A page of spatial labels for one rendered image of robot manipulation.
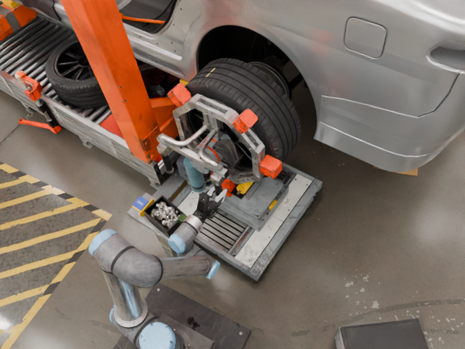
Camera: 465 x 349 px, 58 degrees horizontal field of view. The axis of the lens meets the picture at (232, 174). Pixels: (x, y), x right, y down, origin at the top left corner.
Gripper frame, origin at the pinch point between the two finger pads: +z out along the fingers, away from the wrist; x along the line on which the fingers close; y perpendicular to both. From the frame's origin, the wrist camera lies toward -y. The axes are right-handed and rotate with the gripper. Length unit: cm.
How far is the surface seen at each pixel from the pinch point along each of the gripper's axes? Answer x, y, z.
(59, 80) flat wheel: -176, 32, 28
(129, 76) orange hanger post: -62, -33, 13
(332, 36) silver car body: 24, -60, 56
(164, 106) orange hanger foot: -65, 4, 30
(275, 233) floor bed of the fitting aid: 13, 82, 29
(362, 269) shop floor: 71, 83, 37
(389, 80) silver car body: 51, -48, 56
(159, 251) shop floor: -45, 83, -24
